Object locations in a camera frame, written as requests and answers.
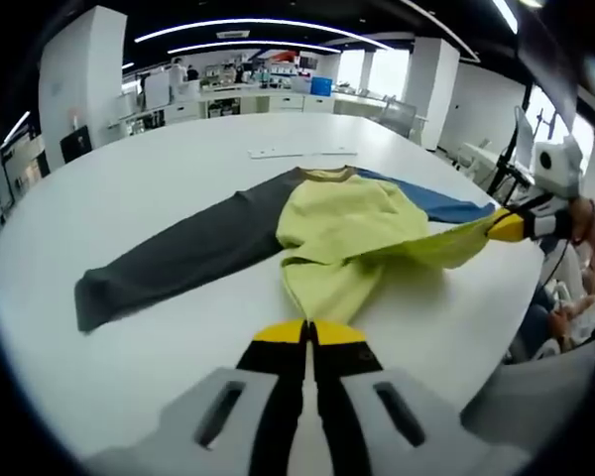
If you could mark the yellow garment grey blue sleeves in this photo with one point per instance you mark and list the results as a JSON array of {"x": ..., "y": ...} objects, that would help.
[{"x": 337, "y": 223}]

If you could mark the long curved ceiling light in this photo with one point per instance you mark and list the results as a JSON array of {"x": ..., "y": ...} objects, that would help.
[
  {"x": 253, "y": 44},
  {"x": 258, "y": 22}
]

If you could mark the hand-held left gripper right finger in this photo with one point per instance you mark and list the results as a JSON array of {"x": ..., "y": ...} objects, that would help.
[{"x": 347, "y": 377}]

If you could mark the blue storage box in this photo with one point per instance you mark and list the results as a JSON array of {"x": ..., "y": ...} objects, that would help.
[{"x": 321, "y": 85}]

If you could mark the plain white square pillar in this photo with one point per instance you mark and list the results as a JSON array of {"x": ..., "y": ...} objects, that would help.
[{"x": 431, "y": 89}]

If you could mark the white monitor on stand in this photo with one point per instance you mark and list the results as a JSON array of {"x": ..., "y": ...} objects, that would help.
[{"x": 523, "y": 134}]

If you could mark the person's grey trousers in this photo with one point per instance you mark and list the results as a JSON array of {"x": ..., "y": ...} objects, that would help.
[{"x": 535, "y": 396}]

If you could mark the grey mesh office chair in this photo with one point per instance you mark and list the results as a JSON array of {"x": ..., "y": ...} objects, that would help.
[{"x": 396, "y": 116}]

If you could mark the person's right hand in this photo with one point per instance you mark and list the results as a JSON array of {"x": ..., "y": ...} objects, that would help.
[{"x": 582, "y": 220}]

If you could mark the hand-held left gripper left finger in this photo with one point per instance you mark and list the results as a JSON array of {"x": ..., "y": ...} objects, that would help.
[{"x": 273, "y": 377}]

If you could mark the white square pillar red mark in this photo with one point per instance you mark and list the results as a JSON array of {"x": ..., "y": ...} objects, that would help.
[{"x": 79, "y": 64}]

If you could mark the black hanging panel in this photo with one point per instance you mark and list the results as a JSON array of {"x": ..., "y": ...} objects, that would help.
[{"x": 545, "y": 64}]

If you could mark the white counter cabinets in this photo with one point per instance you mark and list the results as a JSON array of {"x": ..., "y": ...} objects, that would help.
[{"x": 258, "y": 104}]

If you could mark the black chair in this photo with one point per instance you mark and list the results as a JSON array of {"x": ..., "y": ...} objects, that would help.
[{"x": 76, "y": 144}]

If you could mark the ceiling light strip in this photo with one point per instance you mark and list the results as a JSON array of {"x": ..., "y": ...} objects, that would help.
[
  {"x": 506, "y": 15},
  {"x": 17, "y": 128}
]

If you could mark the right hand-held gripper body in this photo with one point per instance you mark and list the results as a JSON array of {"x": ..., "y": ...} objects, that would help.
[{"x": 558, "y": 168}]

